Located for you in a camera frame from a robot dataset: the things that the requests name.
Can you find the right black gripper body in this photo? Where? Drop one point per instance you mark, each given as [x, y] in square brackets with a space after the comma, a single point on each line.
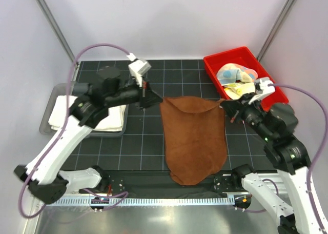
[254, 117]

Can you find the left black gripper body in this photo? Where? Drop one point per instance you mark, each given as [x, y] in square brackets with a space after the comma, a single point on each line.
[130, 94]

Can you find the large white towel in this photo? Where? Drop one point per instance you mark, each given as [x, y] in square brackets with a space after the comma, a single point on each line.
[112, 123]

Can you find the brown towel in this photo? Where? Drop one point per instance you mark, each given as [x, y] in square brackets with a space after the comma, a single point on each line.
[195, 138]

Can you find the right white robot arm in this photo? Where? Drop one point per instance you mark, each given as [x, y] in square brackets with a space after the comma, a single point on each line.
[289, 157]

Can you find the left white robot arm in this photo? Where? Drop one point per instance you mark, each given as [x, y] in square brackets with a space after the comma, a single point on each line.
[43, 176]

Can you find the patterned white cloth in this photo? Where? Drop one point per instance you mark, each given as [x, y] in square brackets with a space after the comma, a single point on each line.
[236, 80]

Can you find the red plastic bin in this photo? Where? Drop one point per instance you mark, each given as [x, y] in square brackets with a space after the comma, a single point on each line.
[242, 56]

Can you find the clear plastic tray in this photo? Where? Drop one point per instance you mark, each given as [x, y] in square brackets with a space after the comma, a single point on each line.
[76, 90]

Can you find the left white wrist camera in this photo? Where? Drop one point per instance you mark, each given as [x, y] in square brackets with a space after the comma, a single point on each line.
[137, 68]

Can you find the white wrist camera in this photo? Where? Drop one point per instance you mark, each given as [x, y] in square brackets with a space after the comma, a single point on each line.
[137, 68]
[263, 88]

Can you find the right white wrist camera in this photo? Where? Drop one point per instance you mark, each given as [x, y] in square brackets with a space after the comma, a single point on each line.
[263, 88]

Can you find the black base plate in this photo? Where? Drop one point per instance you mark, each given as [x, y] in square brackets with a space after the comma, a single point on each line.
[159, 184]

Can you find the slotted metal rail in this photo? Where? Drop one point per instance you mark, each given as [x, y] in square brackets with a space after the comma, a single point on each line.
[93, 201]

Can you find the right aluminium frame post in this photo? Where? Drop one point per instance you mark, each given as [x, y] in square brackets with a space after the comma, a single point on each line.
[286, 9]

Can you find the aluminium frame post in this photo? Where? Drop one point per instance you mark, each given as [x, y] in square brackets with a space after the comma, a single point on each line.
[56, 29]
[286, 9]

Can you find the left aluminium frame post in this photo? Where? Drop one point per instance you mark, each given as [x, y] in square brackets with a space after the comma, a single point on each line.
[56, 29]

